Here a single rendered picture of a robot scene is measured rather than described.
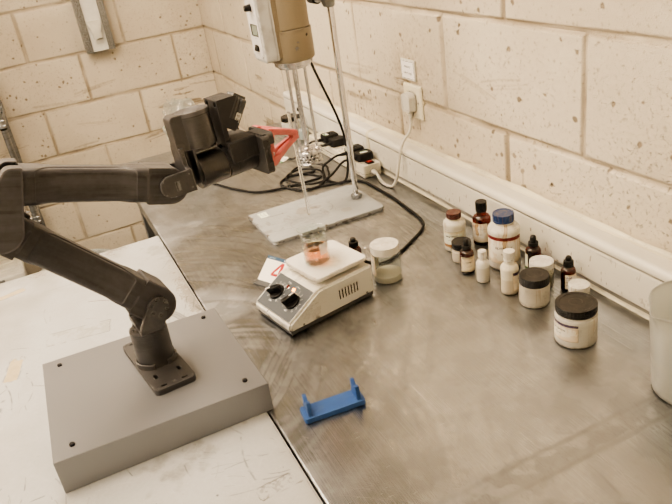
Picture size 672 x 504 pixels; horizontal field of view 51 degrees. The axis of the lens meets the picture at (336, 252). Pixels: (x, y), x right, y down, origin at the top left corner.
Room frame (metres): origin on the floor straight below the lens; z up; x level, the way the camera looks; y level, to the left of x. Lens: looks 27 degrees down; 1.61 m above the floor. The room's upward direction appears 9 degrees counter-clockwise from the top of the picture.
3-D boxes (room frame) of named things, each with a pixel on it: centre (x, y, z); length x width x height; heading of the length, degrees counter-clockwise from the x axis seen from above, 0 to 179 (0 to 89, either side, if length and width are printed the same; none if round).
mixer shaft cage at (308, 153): (1.64, 0.03, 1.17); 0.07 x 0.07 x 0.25
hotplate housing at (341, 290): (1.20, 0.04, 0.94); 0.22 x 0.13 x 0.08; 122
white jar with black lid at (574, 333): (0.95, -0.37, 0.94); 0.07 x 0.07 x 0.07
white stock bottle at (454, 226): (1.34, -0.26, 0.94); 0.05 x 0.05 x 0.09
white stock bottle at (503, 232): (1.24, -0.34, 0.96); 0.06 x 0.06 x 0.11
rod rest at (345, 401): (0.87, 0.04, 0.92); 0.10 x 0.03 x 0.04; 106
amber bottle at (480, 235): (1.35, -0.32, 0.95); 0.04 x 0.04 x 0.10
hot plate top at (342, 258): (1.21, 0.02, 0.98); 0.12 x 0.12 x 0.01; 32
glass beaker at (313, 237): (1.21, 0.04, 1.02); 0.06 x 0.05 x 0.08; 67
